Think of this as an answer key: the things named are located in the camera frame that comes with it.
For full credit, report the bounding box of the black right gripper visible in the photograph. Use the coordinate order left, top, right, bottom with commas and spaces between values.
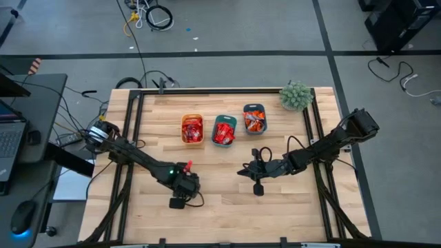
236, 158, 290, 180

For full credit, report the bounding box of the dark teal plastic bin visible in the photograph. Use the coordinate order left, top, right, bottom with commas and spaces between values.
242, 103, 268, 136

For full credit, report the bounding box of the light teal plastic bin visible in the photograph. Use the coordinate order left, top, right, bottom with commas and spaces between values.
211, 114, 238, 149

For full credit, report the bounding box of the yellow plastic bin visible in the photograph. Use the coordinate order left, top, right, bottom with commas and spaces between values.
180, 113, 205, 146

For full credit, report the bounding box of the artificial green potted plant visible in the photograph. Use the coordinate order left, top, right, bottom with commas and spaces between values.
278, 80, 315, 112

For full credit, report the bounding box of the black desk leg beam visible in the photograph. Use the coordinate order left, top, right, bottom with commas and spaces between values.
44, 141, 96, 178

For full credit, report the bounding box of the black power adapter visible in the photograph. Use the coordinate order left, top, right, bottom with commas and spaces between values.
56, 132, 84, 147

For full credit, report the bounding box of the small black desk device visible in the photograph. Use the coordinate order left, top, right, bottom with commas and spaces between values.
27, 130, 42, 146

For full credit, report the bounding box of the dark grey desk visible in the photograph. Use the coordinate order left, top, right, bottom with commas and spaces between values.
0, 73, 69, 248

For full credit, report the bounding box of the black computer mouse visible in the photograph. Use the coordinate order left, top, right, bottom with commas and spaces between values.
9, 200, 38, 236

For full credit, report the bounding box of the grey open laptop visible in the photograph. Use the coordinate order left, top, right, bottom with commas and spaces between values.
0, 99, 28, 183

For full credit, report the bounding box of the orange black striped marker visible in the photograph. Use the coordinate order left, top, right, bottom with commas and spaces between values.
27, 57, 43, 76

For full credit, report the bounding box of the black equipment cabinet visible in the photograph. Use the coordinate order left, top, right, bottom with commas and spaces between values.
358, 0, 441, 53

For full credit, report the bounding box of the black aluminium table frame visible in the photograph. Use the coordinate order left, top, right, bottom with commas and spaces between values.
81, 87, 371, 248

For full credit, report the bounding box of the black looped cable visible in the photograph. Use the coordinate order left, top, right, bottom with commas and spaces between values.
114, 76, 144, 90

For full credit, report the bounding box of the long black floor cable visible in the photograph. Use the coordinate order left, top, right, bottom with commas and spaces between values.
114, 0, 148, 89

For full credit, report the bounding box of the white floor cable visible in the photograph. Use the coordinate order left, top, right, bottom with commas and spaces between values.
134, 0, 175, 32
400, 73, 441, 99

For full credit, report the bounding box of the black floor cable with plug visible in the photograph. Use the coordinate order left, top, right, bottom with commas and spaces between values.
367, 56, 415, 92

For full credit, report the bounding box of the yellow floor cable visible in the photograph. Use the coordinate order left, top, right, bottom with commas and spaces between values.
123, 11, 140, 38

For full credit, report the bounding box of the coiled black cable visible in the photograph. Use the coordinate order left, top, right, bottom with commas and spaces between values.
145, 4, 174, 32

